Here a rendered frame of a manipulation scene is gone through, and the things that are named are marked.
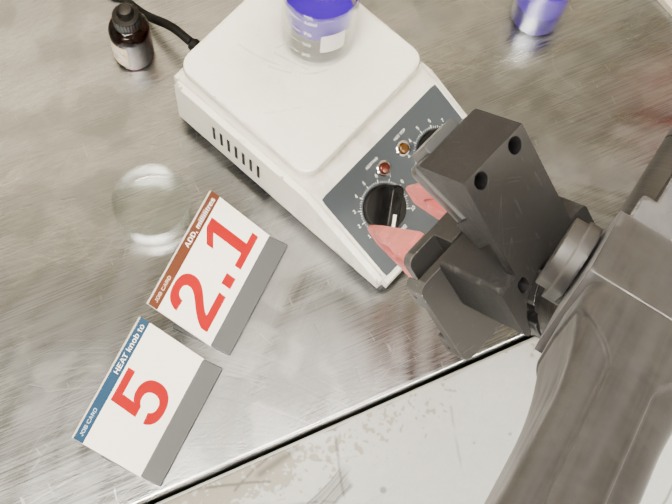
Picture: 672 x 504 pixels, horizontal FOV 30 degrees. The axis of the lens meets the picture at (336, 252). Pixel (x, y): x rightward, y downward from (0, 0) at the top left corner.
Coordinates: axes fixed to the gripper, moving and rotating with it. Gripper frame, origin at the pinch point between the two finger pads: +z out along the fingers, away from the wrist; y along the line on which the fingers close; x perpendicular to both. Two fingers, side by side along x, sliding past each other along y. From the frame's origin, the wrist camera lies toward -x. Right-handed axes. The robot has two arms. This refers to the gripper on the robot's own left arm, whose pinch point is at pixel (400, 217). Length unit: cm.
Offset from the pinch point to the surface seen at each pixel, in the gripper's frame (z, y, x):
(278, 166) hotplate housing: 11.4, 0.8, -1.3
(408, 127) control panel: 8.4, -7.5, 2.0
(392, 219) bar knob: 5.7, -1.8, 4.4
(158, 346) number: 12.4, 14.7, 2.9
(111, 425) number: 11.1, 20.5, 3.8
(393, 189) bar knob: 6.2, -3.2, 3.1
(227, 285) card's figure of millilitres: 13.4, 8.2, 4.2
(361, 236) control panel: 7.4, 0.1, 4.9
